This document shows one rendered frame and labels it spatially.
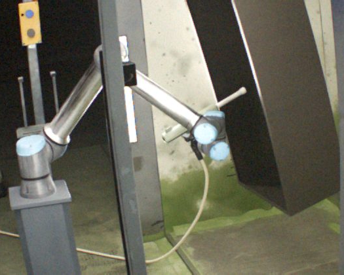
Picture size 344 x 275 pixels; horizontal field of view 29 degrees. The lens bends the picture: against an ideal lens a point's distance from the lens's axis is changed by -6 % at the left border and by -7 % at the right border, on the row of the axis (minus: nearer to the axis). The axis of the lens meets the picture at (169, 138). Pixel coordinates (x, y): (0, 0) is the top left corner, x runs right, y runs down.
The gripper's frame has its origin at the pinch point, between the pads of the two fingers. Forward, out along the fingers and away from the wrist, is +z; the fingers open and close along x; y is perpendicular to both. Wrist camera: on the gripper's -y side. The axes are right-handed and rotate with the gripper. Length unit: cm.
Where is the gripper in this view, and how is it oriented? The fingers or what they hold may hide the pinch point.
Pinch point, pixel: (187, 130)
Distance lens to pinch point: 349.3
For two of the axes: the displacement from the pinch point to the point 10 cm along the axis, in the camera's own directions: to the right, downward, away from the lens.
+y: 4.4, 8.1, 3.8
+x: 8.2, -5.4, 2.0
